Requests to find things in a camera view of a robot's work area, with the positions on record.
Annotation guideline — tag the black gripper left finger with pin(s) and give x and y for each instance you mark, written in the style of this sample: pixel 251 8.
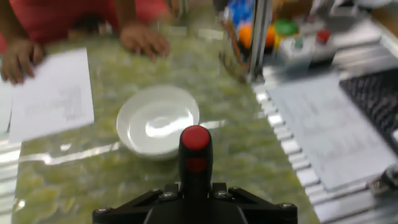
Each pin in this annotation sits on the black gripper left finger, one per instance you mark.
pixel 124 214

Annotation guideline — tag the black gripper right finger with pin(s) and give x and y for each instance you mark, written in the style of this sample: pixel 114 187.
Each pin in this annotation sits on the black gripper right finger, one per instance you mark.
pixel 267 214

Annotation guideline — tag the black ladle spoon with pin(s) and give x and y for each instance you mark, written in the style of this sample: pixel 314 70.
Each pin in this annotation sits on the black ladle spoon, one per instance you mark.
pixel 196 149

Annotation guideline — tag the person's bare forearm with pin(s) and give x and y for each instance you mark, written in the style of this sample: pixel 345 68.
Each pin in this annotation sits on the person's bare forearm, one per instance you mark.
pixel 14 29
pixel 126 14

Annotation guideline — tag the white bowl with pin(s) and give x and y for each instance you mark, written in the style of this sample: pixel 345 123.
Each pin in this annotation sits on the white bowl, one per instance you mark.
pixel 149 124

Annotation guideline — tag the person's bare hand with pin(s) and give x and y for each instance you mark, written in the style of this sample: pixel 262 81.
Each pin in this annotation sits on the person's bare hand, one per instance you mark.
pixel 18 59
pixel 144 39

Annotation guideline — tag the printed table paper sheet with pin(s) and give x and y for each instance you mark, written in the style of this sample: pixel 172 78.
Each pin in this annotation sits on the printed table paper sheet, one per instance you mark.
pixel 326 133

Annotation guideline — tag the green marble pattern mat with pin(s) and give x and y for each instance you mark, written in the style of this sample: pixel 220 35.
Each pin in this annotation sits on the green marble pattern mat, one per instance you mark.
pixel 217 109

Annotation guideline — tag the white paper with Chinese text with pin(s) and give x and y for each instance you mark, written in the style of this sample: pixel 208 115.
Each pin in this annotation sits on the white paper with Chinese text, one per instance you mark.
pixel 53 96

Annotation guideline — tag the black keyboard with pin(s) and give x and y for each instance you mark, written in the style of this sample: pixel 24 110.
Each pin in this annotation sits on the black keyboard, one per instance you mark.
pixel 376 99

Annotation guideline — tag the blank white paper sheet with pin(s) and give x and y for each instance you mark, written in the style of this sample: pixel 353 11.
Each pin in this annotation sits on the blank white paper sheet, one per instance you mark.
pixel 4 109

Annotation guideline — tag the grey box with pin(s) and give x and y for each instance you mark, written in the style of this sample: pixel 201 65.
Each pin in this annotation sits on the grey box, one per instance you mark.
pixel 293 56

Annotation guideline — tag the orange round object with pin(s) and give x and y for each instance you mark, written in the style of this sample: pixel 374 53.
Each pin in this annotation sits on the orange round object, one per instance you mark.
pixel 245 35

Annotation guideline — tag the red emergency stop button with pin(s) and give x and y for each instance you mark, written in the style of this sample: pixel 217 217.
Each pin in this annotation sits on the red emergency stop button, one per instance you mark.
pixel 323 36

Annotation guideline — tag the green capped yellow object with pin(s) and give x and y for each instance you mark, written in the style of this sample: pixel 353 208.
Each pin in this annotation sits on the green capped yellow object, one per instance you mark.
pixel 286 27

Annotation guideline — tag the blue package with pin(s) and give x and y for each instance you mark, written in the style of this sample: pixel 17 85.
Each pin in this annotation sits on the blue package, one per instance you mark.
pixel 241 12

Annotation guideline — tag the person's red shirt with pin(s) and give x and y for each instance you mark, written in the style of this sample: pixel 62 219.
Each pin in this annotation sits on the person's red shirt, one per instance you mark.
pixel 62 18

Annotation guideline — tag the metal camera mount clamp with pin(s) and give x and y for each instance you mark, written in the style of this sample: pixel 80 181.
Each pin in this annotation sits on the metal camera mount clamp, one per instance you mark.
pixel 387 180

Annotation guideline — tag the steel frame bar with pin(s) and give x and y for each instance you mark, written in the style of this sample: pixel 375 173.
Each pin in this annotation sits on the steel frame bar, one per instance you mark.
pixel 260 37

